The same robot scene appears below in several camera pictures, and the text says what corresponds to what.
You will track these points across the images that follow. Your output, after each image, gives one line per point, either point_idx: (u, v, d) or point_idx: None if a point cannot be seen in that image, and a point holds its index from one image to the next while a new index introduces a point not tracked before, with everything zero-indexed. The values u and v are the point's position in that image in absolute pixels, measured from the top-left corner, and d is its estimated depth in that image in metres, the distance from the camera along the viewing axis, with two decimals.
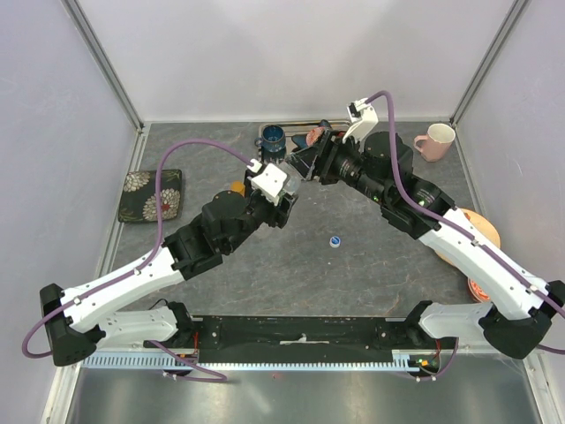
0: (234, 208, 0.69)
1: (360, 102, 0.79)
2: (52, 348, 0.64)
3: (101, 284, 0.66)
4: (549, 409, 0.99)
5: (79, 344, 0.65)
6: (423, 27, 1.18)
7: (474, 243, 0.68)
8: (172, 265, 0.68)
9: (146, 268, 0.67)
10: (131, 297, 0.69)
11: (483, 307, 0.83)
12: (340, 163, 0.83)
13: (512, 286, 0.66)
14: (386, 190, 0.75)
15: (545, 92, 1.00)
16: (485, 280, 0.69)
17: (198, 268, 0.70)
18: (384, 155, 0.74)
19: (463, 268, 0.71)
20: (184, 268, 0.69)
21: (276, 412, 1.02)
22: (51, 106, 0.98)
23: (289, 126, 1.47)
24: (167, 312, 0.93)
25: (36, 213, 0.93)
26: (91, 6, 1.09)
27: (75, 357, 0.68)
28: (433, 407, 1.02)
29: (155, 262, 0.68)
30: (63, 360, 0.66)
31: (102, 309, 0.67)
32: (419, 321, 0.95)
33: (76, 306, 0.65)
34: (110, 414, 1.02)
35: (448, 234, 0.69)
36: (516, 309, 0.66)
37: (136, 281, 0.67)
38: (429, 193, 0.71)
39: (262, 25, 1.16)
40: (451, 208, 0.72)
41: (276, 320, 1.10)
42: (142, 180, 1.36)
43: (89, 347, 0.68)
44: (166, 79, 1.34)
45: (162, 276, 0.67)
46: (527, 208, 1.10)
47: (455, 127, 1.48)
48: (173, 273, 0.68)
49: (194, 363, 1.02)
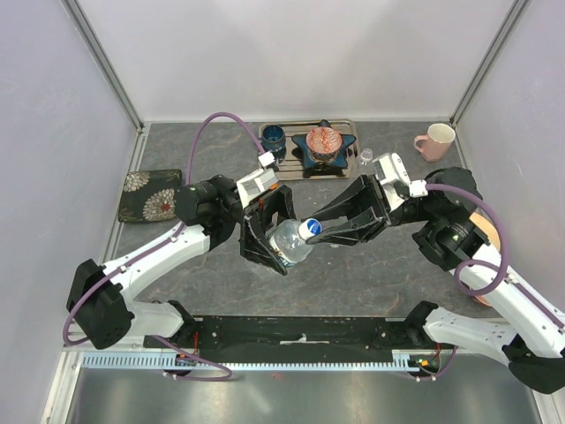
0: (186, 199, 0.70)
1: (418, 190, 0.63)
2: (97, 321, 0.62)
3: (142, 253, 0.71)
4: (549, 410, 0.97)
5: (122, 314, 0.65)
6: (422, 27, 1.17)
7: (508, 280, 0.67)
8: (204, 231, 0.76)
9: (180, 237, 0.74)
10: (166, 266, 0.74)
11: (507, 334, 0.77)
12: (394, 214, 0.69)
13: (545, 325, 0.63)
14: (439, 229, 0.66)
15: (545, 92, 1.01)
16: (515, 316, 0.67)
17: (222, 234, 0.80)
18: (459, 201, 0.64)
19: (493, 302, 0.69)
20: (212, 235, 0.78)
21: (276, 412, 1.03)
22: (50, 106, 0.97)
23: (290, 126, 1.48)
24: (169, 306, 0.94)
25: (37, 212, 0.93)
26: (91, 6, 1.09)
27: (113, 336, 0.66)
28: (432, 407, 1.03)
29: (187, 231, 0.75)
30: (104, 336, 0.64)
31: (145, 276, 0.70)
32: (425, 325, 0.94)
33: (122, 274, 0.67)
34: (110, 414, 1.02)
35: (483, 270, 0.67)
36: (547, 349, 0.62)
37: (171, 248, 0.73)
38: (462, 226, 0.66)
39: (262, 25, 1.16)
40: (485, 243, 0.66)
41: (277, 320, 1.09)
42: (142, 180, 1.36)
43: (126, 323, 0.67)
44: (166, 79, 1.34)
45: (194, 242, 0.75)
46: (527, 208, 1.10)
47: (455, 127, 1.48)
48: (203, 238, 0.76)
49: (220, 364, 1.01)
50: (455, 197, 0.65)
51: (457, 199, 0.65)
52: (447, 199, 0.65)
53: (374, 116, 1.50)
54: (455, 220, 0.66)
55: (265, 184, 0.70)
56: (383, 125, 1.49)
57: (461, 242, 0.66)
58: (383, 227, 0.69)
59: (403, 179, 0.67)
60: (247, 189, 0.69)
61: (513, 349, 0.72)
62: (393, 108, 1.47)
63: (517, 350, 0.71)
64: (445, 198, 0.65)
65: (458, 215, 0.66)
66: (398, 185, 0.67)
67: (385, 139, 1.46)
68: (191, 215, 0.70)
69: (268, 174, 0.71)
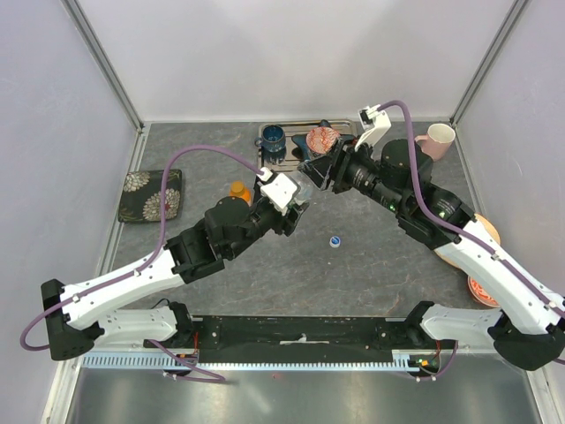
0: (237, 212, 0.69)
1: (372, 109, 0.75)
2: (49, 343, 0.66)
3: (100, 284, 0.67)
4: (549, 410, 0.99)
5: (75, 342, 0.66)
6: (422, 27, 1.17)
7: (494, 256, 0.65)
8: (172, 268, 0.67)
9: (146, 269, 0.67)
10: (131, 297, 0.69)
11: (492, 317, 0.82)
12: (355, 173, 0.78)
13: (531, 301, 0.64)
14: (403, 200, 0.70)
15: (545, 91, 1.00)
16: (500, 293, 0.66)
17: (198, 272, 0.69)
18: (403, 163, 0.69)
19: (478, 277, 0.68)
20: (185, 272, 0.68)
21: (276, 412, 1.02)
22: (50, 106, 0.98)
23: (289, 126, 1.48)
24: (167, 312, 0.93)
25: (37, 212, 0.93)
26: (92, 6, 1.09)
27: (73, 352, 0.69)
28: (433, 407, 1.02)
29: (155, 265, 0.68)
30: (60, 355, 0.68)
31: (101, 308, 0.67)
32: (422, 321, 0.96)
33: (74, 305, 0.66)
34: (110, 414, 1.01)
35: (469, 247, 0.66)
36: (533, 325, 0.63)
37: (134, 283, 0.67)
38: (448, 202, 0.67)
39: (261, 25, 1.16)
40: (471, 220, 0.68)
41: (277, 320, 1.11)
42: (142, 180, 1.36)
43: (86, 344, 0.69)
44: (166, 79, 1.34)
45: (161, 279, 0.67)
46: (527, 207, 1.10)
47: (455, 127, 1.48)
48: (172, 276, 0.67)
49: (190, 362, 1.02)
50: (398, 162, 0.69)
51: (401, 162, 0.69)
52: (392, 164, 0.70)
53: None
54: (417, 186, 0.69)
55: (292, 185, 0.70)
56: None
57: (447, 218, 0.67)
58: (347, 162, 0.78)
59: (366, 109, 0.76)
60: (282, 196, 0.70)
61: (497, 329, 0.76)
62: (392, 109, 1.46)
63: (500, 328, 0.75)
64: (388, 163, 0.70)
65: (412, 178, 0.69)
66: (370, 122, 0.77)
67: (384, 139, 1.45)
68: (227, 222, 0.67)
69: (282, 177, 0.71)
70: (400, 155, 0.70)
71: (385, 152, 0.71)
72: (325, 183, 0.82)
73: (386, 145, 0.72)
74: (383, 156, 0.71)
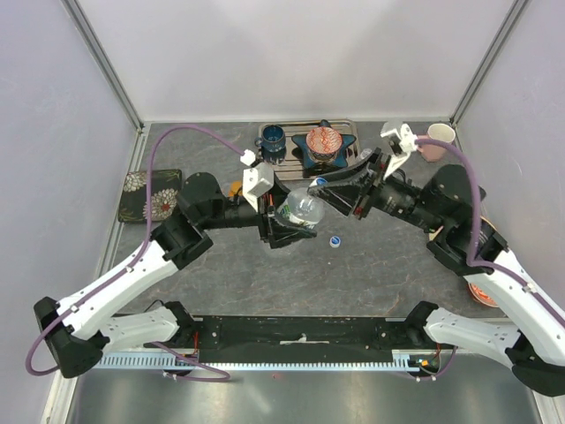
0: (207, 188, 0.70)
1: (407, 140, 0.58)
2: (57, 359, 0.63)
3: (96, 289, 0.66)
4: (549, 409, 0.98)
5: (84, 351, 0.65)
6: (421, 27, 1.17)
7: (526, 289, 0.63)
8: (164, 255, 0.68)
9: (139, 263, 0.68)
10: (130, 294, 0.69)
11: (509, 336, 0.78)
12: (387, 199, 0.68)
13: (559, 335, 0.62)
14: (446, 230, 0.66)
15: (545, 92, 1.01)
16: (527, 323, 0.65)
17: (190, 254, 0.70)
18: (458, 196, 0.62)
19: (506, 306, 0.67)
20: (177, 257, 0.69)
21: (276, 412, 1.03)
22: (50, 106, 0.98)
23: (289, 126, 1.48)
24: (165, 311, 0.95)
25: (38, 212, 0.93)
26: (91, 6, 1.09)
27: (83, 366, 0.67)
28: (432, 407, 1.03)
29: (146, 257, 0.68)
30: (71, 370, 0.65)
31: (101, 313, 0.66)
32: (425, 327, 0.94)
33: (74, 314, 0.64)
34: (110, 414, 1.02)
35: (500, 279, 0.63)
36: (561, 359, 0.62)
37: (130, 278, 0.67)
38: (480, 230, 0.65)
39: (260, 25, 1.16)
40: (504, 248, 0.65)
41: (276, 320, 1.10)
42: (142, 180, 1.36)
43: (95, 353, 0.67)
44: (166, 79, 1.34)
45: (155, 268, 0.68)
46: (527, 207, 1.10)
47: (455, 126, 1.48)
48: (166, 263, 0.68)
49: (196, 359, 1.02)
50: (454, 193, 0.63)
51: (455, 193, 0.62)
52: (445, 194, 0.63)
53: (376, 116, 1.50)
54: (463, 218, 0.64)
55: (267, 177, 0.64)
56: None
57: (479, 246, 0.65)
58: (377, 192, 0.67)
59: (399, 135, 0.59)
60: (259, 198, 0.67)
61: (516, 352, 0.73)
62: (392, 109, 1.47)
63: (521, 352, 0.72)
64: (443, 194, 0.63)
65: (462, 210, 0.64)
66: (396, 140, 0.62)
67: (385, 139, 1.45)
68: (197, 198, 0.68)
69: (262, 165, 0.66)
70: (454, 185, 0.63)
71: (437, 180, 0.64)
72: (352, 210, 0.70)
73: (440, 171, 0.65)
74: (437, 185, 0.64)
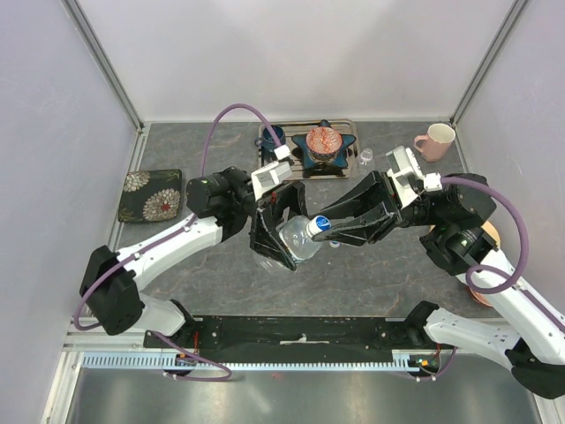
0: (199, 193, 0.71)
1: (431, 181, 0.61)
2: (108, 306, 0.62)
3: (156, 241, 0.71)
4: (548, 409, 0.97)
5: (134, 302, 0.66)
6: (421, 27, 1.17)
7: (516, 287, 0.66)
8: (216, 222, 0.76)
9: (193, 226, 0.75)
10: (180, 253, 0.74)
11: (509, 337, 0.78)
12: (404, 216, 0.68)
13: (552, 332, 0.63)
14: (448, 235, 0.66)
15: (545, 91, 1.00)
16: (520, 321, 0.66)
17: (234, 228, 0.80)
18: (474, 208, 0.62)
19: (499, 307, 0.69)
20: (224, 229, 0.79)
21: (276, 412, 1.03)
22: (50, 106, 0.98)
23: (289, 126, 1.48)
24: (173, 304, 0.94)
25: (37, 212, 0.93)
26: (90, 5, 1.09)
27: (124, 322, 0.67)
28: (432, 407, 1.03)
29: (199, 222, 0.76)
30: (115, 322, 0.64)
31: (158, 265, 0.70)
32: (425, 326, 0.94)
33: (136, 261, 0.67)
34: (110, 414, 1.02)
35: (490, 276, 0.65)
36: (553, 355, 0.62)
37: (187, 237, 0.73)
38: (471, 232, 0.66)
39: (260, 25, 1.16)
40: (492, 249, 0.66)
41: (276, 320, 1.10)
42: (142, 180, 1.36)
43: (138, 310, 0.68)
44: (166, 79, 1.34)
45: (207, 233, 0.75)
46: (526, 207, 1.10)
47: (455, 127, 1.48)
48: (216, 230, 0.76)
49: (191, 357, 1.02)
50: (470, 204, 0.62)
51: (472, 206, 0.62)
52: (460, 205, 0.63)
53: (375, 116, 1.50)
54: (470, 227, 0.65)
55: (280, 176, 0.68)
56: (383, 126, 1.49)
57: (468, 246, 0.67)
58: (393, 224, 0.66)
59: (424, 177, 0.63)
60: (262, 182, 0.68)
61: (516, 352, 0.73)
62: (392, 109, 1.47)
63: (522, 355, 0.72)
64: (460, 205, 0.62)
65: (470, 222, 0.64)
66: (412, 179, 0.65)
67: (385, 139, 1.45)
68: (202, 207, 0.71)
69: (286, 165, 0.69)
70: (471, 198, 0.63)
71: (455, 191, 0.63)
72: (366, 243, 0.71)
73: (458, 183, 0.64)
74: (457, 195, 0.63)
